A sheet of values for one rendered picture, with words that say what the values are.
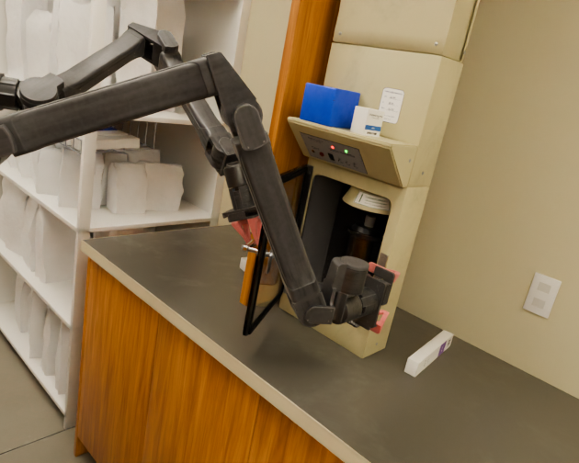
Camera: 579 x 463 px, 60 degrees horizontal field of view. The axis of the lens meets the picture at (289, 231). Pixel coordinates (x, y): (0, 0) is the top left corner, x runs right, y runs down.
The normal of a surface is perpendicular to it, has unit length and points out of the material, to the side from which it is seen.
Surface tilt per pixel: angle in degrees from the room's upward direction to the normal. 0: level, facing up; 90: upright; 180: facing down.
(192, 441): 90
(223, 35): 90
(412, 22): 90
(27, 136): 87
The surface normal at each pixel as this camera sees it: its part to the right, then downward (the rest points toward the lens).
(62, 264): 0.60, 0.41
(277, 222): 0.22, 0.35
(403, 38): -0.68, 0.09
